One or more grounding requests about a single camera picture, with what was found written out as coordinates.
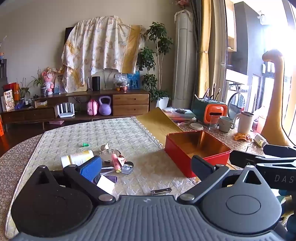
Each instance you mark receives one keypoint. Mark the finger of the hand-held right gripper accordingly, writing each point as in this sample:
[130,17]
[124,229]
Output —
[277,150]
[240,158]

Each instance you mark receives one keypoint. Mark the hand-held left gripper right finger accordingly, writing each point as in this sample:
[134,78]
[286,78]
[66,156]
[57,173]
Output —
[203,167]

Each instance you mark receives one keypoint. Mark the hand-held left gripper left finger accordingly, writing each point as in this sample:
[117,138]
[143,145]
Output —
[90,168]

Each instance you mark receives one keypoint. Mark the white bottle with yellow label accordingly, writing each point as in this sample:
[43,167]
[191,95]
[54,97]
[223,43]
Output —
[76,158]

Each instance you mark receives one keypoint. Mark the round silver mirror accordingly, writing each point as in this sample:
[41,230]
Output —
[107,155]

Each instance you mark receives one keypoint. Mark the small green plastic plug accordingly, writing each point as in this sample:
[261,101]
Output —
[85,145]

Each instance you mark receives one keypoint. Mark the purple plastic piece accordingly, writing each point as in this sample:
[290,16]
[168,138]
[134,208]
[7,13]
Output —
[112,179]

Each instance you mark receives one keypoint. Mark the white garlic bulb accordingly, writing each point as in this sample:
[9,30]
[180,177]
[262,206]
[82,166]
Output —
[104,147]

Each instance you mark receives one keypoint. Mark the pink tube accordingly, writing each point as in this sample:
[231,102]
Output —
[115,162]

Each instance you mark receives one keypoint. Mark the red tin box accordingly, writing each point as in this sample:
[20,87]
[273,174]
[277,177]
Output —
[178,153]

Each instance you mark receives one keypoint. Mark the small red packet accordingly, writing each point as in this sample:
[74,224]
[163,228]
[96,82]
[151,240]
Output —
[121,160]

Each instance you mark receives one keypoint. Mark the silver nail clipper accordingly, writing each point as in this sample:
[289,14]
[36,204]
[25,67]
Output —
[161,191]

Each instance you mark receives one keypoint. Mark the small clear bottle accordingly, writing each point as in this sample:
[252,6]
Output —
[260,140]

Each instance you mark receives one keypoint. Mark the orange snack wrapper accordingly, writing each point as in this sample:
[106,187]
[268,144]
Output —
[241,137]

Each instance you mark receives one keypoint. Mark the white thermos cup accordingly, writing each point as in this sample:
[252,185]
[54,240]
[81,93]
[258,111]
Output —
[245,122]

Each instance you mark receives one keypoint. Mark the grey-green mug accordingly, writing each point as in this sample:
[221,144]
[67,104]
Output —
[225,125]

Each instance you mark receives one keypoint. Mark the round beige lid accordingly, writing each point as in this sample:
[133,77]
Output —
[196,126]

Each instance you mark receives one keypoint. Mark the clear drinking glass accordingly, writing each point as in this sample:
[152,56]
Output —
[213,124]

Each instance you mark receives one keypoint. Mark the yellow dinosaur plush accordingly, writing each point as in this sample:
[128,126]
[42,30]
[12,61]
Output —
[275,104]

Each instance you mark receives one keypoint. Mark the green orange storage box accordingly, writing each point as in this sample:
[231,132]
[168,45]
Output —
[215,113]

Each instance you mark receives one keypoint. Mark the washing machine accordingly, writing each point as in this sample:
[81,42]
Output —
[235,102]

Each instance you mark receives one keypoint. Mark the pink tray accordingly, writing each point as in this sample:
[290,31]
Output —
[56,122]

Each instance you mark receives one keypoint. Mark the stack of books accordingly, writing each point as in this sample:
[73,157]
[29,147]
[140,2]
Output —
[175,115]

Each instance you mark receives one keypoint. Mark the small black device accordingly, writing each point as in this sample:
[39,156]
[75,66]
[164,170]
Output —
[180,111]

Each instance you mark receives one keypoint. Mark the pink toy suitcase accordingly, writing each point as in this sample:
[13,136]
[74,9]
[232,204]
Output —
[93,107]

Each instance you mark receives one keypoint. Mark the white router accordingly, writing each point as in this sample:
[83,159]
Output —
[66,112]

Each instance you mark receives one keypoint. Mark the purple kettlebell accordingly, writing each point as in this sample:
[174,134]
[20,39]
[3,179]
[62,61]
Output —
[105,108]

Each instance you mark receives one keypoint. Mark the yellow wood-pattern table mat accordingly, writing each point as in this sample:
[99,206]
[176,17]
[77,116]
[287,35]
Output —
[157,125]

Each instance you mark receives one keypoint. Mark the wooden cabinet drawer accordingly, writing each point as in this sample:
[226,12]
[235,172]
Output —
[130,99]
[130,110]

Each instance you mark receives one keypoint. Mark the wooden television cabinet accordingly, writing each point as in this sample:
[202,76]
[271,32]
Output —
[34,114]

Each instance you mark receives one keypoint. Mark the small cardboard box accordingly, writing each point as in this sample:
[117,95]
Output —
[40,103]

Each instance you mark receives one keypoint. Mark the black speaker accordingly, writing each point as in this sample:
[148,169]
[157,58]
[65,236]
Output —
[96,83]

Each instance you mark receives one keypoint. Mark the small potted plant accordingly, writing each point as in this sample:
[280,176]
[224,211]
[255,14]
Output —
[42,90]
[23,92]

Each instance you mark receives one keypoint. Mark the plastic bag of fruit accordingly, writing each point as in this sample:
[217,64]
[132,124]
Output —
[120,82]

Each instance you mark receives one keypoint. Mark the white shell-shaped ornament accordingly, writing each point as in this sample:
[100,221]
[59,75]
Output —
[108,78]

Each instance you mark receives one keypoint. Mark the blue toy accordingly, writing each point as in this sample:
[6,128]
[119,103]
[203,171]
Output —
[19,106]

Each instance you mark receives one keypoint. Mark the pink doll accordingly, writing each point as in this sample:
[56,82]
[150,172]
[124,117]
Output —
[49,80]

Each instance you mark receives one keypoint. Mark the blue picture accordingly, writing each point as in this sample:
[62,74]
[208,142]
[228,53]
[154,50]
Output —
[134,81]

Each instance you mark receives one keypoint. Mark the printed snack box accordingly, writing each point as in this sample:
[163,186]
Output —
[8,102]

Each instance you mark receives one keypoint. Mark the orange gift bag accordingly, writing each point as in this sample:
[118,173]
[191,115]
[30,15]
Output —
[15,89]

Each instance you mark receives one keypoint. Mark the standing air conditioner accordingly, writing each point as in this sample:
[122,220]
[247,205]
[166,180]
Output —
[183,58]

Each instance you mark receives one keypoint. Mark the yellow curtain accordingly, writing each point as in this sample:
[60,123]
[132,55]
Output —
[204,46]

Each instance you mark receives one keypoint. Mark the floral cloth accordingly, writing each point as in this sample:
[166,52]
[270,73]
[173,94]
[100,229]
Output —
[99,46]

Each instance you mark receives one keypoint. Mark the black television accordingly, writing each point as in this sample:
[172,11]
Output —
[68,32]

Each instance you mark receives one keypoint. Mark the tall potted plant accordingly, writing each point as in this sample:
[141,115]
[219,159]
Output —
[159,34]

